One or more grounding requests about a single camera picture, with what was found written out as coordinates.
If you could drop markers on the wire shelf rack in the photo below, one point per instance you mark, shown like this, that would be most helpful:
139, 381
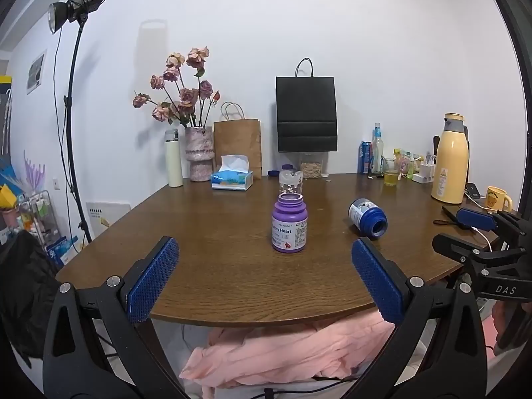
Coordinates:
37, 216

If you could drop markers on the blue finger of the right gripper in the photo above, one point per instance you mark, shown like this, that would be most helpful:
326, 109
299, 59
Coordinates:
482, 220
464, 252

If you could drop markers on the white charger block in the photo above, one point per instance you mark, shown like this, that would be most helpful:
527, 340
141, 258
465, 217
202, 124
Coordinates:
425, 174

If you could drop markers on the clear patterned cup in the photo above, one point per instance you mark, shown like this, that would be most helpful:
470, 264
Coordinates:
290, 179

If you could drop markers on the purple plastic bottle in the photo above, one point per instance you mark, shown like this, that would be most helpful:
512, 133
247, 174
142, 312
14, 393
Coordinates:
289, 223

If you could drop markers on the black paper bag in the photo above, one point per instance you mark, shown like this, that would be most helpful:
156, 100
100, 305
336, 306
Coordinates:
306, 113

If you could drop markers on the snack packets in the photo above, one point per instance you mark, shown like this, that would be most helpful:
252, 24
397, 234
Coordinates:
407, 162

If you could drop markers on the black studio light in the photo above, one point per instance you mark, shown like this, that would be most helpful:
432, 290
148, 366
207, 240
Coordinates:
71, 11

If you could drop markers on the pink ceramic vase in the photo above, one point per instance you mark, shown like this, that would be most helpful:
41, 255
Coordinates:
199, 152

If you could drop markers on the blue tissue box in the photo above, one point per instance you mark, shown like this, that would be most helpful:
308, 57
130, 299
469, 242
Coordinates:
234, 174

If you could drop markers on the dried pink roses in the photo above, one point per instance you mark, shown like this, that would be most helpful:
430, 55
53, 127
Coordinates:
189, 96

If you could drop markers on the yellow thermos jug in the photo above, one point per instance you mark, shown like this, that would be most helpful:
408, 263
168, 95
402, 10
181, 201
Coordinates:
452, 161

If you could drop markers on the blue plastic bottle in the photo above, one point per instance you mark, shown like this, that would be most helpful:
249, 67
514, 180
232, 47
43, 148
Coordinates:
368, 218

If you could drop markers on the brown paper bag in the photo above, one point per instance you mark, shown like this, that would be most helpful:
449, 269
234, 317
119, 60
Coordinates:
235, 134

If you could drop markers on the pink cloth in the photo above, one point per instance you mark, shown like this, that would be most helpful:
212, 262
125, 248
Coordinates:
286, 354

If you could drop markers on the blue soda can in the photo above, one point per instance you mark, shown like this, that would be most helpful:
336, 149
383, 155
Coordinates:
364, 157

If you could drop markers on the cream thermos bottle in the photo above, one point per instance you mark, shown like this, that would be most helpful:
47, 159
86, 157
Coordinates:
173, 158

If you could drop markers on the yellow smiley mug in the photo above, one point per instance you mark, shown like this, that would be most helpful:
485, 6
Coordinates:
497, 199

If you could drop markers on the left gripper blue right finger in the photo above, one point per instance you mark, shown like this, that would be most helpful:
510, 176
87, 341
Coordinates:
455, 365

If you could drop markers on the clear jar of grains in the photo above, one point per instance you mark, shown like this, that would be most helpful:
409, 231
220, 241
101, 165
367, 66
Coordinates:
311, 164

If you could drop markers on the glass of yellow drink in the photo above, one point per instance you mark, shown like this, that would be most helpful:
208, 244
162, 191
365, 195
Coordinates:
390, 169

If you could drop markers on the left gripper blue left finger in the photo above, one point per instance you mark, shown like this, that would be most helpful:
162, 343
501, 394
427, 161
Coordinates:
100, 341

